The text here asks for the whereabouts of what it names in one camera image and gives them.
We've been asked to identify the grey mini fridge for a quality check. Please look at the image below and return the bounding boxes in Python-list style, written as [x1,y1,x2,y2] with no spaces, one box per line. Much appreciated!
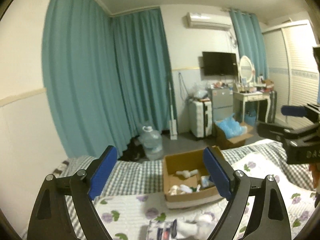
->
[208,88,233,121]

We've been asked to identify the white dressing table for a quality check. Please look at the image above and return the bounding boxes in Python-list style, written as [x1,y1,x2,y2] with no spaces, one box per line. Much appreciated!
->
[233,91,271,122]

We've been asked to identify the dark striped suitcase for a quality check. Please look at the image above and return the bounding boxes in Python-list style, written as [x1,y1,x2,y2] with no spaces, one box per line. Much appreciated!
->
[258,90,278,123]

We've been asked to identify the white air conditioner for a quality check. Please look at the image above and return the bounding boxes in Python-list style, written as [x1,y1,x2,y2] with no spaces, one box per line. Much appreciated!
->
[186,12,232,31]

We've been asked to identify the white socks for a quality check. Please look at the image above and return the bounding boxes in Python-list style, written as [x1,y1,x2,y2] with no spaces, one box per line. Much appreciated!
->
[178,184,201,194]

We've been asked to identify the white suitcase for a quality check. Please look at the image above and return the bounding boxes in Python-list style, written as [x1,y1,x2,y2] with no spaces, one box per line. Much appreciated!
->
[188,100,213,138]

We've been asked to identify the large clear water jug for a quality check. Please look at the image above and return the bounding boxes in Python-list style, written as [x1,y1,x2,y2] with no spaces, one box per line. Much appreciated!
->
[139,126,163,161]

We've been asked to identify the white louvred wardrobe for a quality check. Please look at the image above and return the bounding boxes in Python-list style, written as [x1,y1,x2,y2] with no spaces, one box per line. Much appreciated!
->
[263,20,319,128]

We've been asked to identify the white floral quilt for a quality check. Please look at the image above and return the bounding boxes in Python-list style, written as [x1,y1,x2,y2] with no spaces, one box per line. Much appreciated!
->
[95,142,316,239]

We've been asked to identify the green window curtain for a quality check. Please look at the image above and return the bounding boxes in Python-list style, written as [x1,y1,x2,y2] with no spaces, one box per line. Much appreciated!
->
[229,9,268,78]

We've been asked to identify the white oval vanity mirror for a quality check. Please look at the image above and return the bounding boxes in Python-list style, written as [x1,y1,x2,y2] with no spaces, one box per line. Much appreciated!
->
[238,55,255,83]

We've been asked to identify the grey checked blanket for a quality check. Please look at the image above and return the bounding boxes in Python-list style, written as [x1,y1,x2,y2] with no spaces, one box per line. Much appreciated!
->
[22,139,316,240]

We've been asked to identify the black wall television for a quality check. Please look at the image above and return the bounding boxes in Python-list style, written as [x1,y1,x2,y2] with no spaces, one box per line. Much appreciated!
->
[202,51,238,76]

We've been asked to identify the cream cloth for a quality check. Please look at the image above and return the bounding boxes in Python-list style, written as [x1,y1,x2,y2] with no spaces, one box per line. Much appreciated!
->
[168,185,181,196]

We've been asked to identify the open cardboard box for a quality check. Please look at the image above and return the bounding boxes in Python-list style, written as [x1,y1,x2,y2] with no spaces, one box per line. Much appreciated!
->
[163,149,222,209]

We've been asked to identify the floor cardboard box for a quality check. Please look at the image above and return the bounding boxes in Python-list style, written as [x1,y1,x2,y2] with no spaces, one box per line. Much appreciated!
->
[213,121,254,151]

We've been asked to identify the blue bubble wrap pile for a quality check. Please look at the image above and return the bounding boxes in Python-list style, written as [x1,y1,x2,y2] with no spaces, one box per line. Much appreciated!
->
[215,114,247,139]

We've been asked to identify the white flat mop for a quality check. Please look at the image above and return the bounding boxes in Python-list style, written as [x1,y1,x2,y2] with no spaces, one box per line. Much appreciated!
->
[169,83,177,140]

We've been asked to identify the clear plastic bag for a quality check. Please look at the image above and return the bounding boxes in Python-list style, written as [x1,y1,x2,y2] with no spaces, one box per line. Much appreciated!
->
[191,83,208,100]

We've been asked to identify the large green curtain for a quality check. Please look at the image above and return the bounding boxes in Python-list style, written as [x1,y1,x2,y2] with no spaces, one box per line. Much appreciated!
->
[42,0,175,157]

